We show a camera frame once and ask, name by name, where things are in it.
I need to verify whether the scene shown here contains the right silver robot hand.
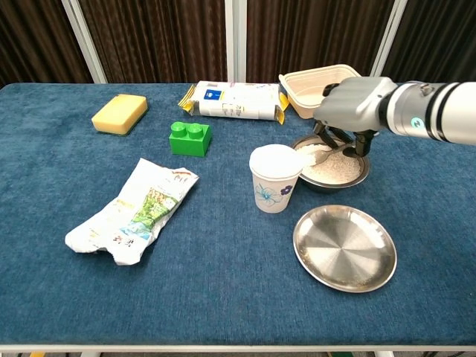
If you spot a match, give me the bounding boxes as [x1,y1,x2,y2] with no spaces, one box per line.
[313,77,399,158]

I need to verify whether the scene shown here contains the metal spoon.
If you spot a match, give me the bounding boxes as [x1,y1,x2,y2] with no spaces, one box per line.
[315,143,357,164]

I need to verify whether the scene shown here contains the white rice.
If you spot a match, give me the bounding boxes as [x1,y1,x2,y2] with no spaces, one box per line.
[295,143,364,185]

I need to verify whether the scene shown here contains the metal bowl with powder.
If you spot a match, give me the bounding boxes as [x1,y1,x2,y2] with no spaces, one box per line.
[291,133,371,194]

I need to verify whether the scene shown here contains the floral paper cup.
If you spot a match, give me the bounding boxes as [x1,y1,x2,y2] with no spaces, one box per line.
[248,144,305,214]

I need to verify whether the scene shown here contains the beige disposable food container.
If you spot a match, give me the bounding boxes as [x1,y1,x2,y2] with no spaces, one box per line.
[278,64,362,120]

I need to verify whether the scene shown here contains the brown curtain partition screen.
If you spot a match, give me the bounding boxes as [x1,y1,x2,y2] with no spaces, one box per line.
[61,0,237,84]
[0,0,107,89]
[236,0,408,84]
[371,0,476,85]

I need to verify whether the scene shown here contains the white biscuit package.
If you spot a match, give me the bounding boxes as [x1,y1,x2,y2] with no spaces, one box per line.
[177,80,290,125]

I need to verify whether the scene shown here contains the empty metal plate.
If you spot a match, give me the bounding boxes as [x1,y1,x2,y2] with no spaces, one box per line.
[292,204,398,294]

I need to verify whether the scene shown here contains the green toy building block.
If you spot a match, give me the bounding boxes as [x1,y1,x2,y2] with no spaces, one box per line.
[168,120,212,158]

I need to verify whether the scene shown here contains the blue table cloth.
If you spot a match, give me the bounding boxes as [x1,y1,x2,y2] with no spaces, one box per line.
[0,82,476,347]

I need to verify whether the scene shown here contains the yellow sponge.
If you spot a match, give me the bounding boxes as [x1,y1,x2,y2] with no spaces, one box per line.
[91,94,149,136]

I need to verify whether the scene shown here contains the crumpled white snack bag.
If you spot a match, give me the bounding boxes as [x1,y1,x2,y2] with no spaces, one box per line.
[65,158,200,266]

